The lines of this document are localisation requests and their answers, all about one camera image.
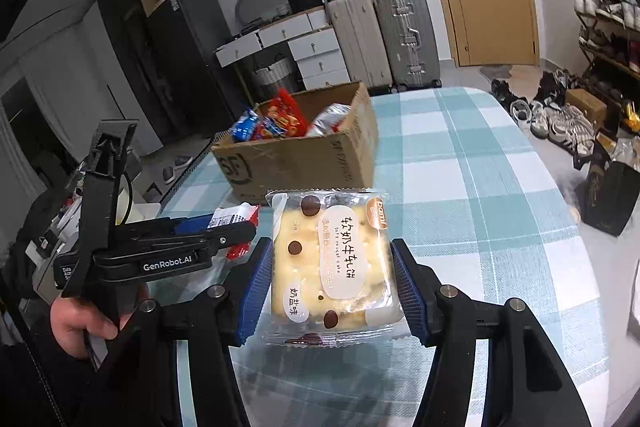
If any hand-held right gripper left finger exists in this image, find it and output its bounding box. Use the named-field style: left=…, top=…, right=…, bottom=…
left=75, top=237, right=275, bottom=427

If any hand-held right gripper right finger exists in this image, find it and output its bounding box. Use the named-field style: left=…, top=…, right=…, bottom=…
left=390, top=238, right=593, bottom=427

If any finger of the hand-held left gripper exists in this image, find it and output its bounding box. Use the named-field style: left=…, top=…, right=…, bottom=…
left=172, top=222, right=257, bottom=261
left=117, top=213, right=217, bottom=241

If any white snack packet red trim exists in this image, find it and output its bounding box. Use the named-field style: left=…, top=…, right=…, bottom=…
left=209, top=202, right=261, bottom=260

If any cream cake packet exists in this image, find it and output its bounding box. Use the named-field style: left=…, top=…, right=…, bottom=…
left=264, top=189, right=412, bottom=348

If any brown cardboard box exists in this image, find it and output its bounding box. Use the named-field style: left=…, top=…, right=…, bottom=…
left=211, top=82, right=379, bottom=204

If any blue cookie packet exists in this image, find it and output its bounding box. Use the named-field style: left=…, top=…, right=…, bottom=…
left=229, top=108, right=261, bottom=142

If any orange red ring snack packet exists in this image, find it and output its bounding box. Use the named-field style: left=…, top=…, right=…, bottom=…
left=250, top=88, right=310, bottom=142

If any silver red snack packet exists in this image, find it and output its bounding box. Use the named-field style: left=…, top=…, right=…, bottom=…
left=305, top=103, right=353, bottom=138

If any person's left forearm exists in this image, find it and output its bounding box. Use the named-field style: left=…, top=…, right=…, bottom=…
left=0, top=332, right=96, bottom=427

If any person's left hand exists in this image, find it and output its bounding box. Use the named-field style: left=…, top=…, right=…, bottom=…
left=50, top=296, right=120, bottom=348

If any pair of grey slippers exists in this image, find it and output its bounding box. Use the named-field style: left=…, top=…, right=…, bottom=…
left=162, top=154, right=193, bottom=185

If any dark grey fridge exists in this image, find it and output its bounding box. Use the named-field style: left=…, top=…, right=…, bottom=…
left=145, top=0, right=251, bottom=138

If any grey white laundry basket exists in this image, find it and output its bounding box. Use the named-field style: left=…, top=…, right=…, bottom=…
left=252, top=59, right=296, bottom=100

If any dark tall wardrobe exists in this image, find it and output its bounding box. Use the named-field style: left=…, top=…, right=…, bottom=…
left=97, top=0, right=176, bottom=158

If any white desk with drawers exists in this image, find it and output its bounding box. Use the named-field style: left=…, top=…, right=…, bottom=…
left=215, top=6, right=351, bottom=90

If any black shopping bag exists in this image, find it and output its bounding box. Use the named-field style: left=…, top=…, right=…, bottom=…
left=572, top=137, right=640, bottom=238

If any pile of loose shoes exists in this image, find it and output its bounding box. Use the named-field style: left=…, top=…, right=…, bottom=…
left=490, top=69, right=601, bottom=158

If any grey door mat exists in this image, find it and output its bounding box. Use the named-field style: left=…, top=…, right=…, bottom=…
left=479, top=64, right=523, bottom=82

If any beige suitcase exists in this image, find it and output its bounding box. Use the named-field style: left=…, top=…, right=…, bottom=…
left=325, top=0, right=393, bottom=90

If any silver suitcase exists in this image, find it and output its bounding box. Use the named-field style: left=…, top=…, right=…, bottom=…
left=372, top=0, right=443, bottom=88

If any small brown cardboard carton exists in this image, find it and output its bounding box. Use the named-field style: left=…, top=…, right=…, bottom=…
left=565, top=88, right=607, bottom=128

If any shoe rack with shoes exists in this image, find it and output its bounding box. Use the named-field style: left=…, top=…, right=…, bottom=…
left=562, top=0, right=640, bottom=72

